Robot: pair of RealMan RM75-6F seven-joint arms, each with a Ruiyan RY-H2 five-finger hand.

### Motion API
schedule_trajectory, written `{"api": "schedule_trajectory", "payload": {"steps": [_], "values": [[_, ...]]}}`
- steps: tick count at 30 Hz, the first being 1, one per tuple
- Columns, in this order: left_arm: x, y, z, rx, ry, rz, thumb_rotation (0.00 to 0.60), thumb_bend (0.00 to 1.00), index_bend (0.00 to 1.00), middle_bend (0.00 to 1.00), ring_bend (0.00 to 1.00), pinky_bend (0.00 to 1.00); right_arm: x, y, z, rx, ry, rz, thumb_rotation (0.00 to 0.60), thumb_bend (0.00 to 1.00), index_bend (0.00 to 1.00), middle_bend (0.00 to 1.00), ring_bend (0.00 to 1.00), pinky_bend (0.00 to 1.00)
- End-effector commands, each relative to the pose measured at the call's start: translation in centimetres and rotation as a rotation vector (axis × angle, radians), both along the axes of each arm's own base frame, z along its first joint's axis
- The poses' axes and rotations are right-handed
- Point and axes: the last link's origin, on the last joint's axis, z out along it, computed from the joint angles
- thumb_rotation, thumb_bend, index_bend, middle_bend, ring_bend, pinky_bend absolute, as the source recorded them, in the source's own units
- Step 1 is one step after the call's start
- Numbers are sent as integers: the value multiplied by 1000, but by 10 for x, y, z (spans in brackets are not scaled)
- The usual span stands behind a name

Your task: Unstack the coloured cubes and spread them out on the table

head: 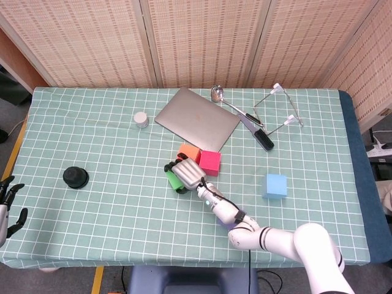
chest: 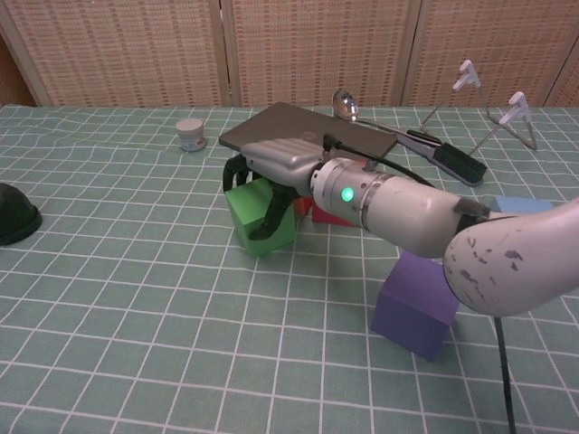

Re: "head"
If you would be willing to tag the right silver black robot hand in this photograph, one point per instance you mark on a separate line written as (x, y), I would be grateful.
(188, 173)

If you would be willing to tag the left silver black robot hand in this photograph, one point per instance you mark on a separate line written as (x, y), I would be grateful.
(3, 214)

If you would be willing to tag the green cube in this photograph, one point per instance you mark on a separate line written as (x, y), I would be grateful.
(174, 181)

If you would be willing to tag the orange cube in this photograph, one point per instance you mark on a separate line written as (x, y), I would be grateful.
(190, 150)

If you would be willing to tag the red cube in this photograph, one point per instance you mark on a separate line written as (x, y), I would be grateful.
(210, 162)

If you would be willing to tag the light blue cube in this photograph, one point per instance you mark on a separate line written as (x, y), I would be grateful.
(275, 185)

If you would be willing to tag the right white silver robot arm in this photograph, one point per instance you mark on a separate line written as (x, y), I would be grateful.
(281, 240)

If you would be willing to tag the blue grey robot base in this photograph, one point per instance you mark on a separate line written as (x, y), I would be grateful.
(190, 280)

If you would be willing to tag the grey closed laptop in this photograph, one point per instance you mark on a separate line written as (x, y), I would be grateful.
(197, 118)

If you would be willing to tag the small white jar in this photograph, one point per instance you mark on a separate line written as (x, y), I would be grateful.
(141, 119)

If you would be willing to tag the black dome-shaped object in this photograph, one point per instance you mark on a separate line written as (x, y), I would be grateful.
(75, 177)

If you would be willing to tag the grey brush black bristles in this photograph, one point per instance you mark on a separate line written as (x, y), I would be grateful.
(264, 140)

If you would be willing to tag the metal soup ladle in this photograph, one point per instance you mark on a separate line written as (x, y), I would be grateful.
(217, 93)

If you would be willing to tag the green checked tablecloth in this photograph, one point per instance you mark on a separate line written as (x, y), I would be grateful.
(107, 220)

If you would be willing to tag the bamboo folding screen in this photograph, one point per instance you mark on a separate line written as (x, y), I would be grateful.
(199, 36)

